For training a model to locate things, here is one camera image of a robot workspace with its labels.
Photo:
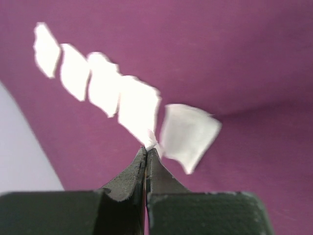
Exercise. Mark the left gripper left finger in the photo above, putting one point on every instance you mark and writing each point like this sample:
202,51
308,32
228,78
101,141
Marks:
117,208

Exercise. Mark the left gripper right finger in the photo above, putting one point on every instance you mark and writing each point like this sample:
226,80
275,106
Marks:
175,210

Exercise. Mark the white gauze pad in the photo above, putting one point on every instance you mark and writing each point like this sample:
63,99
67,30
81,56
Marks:
138,109
47,51
74,72
103,89
186,134

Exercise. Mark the purple cloth mat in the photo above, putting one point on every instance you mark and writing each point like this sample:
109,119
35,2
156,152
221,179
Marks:
247,62

